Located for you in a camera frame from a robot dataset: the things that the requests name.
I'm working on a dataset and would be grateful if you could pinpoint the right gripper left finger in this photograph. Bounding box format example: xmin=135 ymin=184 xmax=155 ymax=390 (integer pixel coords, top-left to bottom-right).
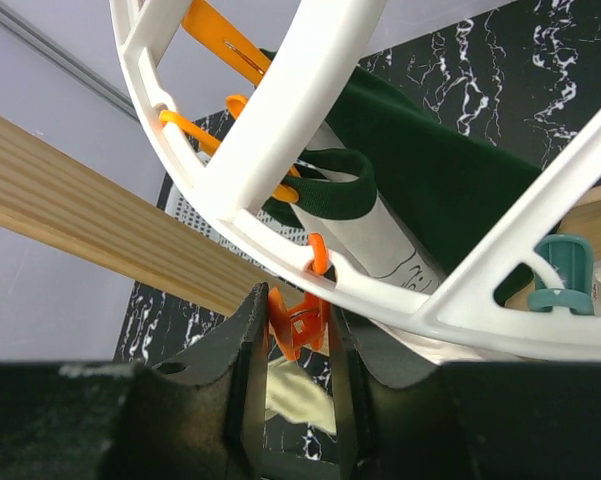
xmin=0 ymin=284 xmax=269 ymax=479

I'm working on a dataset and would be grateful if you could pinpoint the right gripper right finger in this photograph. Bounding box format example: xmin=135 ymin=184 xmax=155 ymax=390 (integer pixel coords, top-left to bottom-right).
xmin=328 ymin=308 xmax=601 ymax=479

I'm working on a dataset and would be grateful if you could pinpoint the cream sock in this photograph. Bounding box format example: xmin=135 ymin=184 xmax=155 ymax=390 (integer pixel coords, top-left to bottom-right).
xmin=264 ymin=362 xmax=337 ymax=435

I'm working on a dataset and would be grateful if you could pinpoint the white round clip hanger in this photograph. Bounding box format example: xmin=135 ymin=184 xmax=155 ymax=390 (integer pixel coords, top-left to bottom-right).
xmin=110 ymin=1 xmax=601 ymax=361

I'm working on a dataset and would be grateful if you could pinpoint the orange clothespin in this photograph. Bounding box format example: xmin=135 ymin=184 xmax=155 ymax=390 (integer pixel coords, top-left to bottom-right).
xmin=158 ymin=0 xmax=301 ymax=204
xmin=267 ymin=232 xmax=331 ymax=361

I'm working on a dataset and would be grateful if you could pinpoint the white printed t-shirt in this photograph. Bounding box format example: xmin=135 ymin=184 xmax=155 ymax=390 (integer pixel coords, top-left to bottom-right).
xmin=291 ymin=124 xmax=445 ymax=294

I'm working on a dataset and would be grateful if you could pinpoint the white perforated plastic basket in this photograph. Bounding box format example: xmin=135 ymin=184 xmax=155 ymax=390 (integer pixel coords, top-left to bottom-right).
xmin=162 ymin=149 xmax=306 ymax=266

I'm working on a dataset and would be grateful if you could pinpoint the green garment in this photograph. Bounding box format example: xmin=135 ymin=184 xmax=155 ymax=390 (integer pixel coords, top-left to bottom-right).
xmin=263 ymin=68 xmax=540 ymax=278

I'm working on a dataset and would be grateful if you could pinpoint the teal clothespin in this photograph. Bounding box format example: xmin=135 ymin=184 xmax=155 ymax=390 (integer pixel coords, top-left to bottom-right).
xmin=527 ymin=234 xmax=594 ymax=316

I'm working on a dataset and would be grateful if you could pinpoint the wooden hanging rack frame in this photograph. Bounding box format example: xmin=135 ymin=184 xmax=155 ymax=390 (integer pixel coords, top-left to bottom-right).
xmin=0 ymin=104 xmax=601 ymax=321

